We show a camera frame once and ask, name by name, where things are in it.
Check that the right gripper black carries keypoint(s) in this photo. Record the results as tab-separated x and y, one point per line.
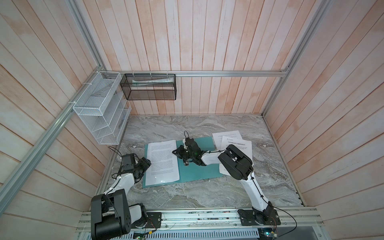
179	153

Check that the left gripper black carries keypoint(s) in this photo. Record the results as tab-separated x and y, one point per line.
146	164

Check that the green file folder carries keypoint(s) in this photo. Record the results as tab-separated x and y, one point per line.
193	172

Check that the printed paper sheet front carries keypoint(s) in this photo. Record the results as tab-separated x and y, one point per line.
164	167

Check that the printed paper sheet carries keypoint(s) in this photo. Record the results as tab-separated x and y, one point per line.
243	145
217	137
164	167

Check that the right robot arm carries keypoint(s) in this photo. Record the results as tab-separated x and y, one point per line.
240	167

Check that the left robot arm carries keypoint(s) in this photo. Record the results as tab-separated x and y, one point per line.
111	215

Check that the printed paper sheet back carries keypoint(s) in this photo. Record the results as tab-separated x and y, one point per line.
217	137

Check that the printed paper sheet middle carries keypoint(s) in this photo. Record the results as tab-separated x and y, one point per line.
243	145

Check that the papers in black basket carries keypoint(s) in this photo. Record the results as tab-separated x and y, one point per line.
165	82

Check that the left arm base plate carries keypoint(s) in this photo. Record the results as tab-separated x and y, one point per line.
152	220

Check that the white wire mesh shelf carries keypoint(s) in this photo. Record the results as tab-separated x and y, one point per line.
103	109

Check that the black mesh wall basket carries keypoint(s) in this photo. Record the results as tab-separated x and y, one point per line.
148	93

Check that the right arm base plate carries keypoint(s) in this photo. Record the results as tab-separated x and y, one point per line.
257	218

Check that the horizontal aluminium wall bar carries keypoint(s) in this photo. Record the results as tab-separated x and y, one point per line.
224	73

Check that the aluminium mounting rail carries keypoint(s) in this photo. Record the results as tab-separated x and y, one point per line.
220	218

